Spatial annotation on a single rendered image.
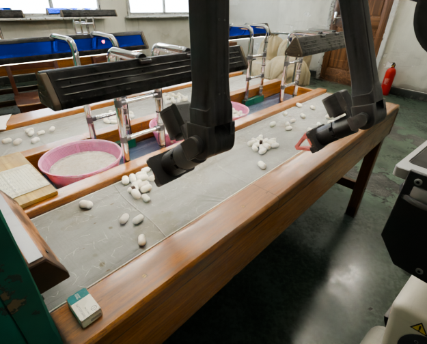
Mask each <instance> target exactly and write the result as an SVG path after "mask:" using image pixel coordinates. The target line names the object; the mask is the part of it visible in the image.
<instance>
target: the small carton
mask: <svg viewBox="0 0 427 344"><path fill-rule="evenodd" d="M66 302H67V303H68V306H69V307H70V309H71V311H72V312H73V313H74V316H75V317H76V318H77V320H78V321H79V323H80V324H81V326H82V327H83V328H85V327H87V326H88V325H90V324H91V323H92V322H93V321H95V320H96V319H98V318H99V317H100V316H102V310H101V308H100V306H99V305H98V303H97V302H96V301H95V299H94V298H93V297H92V295H91V294H90V293H89V291H88V290H87V289H86V288H85V287H84V288H82V289H80V290H79V291H78V292H76V293H74V294H72V295H71V296H70V297H68V298H66Z"/></svg>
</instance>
